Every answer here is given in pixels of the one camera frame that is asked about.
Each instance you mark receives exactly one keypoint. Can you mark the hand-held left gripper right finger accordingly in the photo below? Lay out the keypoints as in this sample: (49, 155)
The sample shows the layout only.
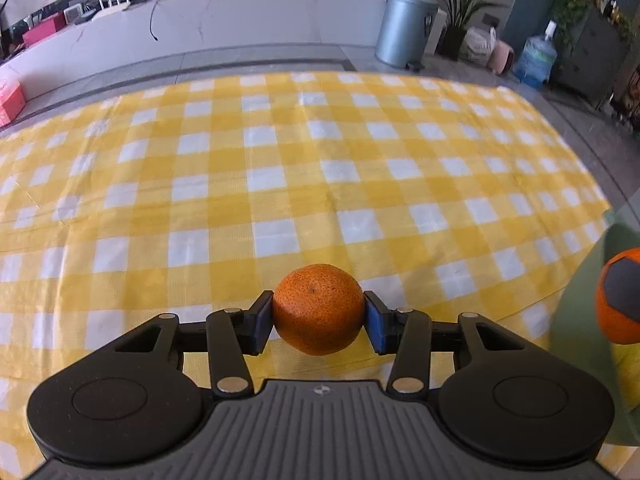
(377, 325)

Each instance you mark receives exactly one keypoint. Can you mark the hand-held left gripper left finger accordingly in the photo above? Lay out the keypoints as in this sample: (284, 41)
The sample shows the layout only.
(261, 325)

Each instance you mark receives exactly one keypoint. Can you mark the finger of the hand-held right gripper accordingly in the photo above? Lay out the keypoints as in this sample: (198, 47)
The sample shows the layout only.
(624, 286)

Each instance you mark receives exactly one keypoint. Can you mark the orange tangerine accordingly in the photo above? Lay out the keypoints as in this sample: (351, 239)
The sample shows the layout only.
(612, 325)
(318, 310)

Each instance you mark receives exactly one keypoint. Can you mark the green colander bowl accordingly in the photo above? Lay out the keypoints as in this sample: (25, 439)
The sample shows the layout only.
(580, 340)

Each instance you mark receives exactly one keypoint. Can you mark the yellow checkered tablecloth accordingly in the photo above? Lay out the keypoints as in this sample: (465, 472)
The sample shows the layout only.
(250, 175)

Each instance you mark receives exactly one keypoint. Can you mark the grey drawer cabinet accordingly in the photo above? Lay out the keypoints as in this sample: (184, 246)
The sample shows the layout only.
(590, 60)

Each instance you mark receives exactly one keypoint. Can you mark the blue water jug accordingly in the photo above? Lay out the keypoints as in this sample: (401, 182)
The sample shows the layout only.
(535, 62)

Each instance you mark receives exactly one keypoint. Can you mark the pink space heater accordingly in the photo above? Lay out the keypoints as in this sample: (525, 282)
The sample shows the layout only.
(501, 58)

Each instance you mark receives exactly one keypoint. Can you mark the white plastic bag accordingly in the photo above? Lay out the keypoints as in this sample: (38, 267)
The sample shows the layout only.
(477, 49)

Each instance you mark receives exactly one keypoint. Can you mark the silver pedal trash can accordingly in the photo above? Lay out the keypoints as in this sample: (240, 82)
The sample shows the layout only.
(405, 30)

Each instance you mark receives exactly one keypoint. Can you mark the long-leaved potted plant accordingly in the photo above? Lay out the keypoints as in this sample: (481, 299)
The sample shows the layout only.
(457, 35)

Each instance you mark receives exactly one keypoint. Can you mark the white marble tv console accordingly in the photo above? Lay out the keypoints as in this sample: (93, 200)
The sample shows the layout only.
(225, 25)

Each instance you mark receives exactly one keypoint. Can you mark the pink checkered box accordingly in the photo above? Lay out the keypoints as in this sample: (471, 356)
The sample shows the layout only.
(11, 102)

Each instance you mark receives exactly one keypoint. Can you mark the small white device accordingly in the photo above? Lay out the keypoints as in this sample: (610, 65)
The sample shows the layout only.
(74, 14)

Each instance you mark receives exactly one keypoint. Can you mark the pink rectangular box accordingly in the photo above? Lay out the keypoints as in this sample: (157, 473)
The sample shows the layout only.
(45, 30)

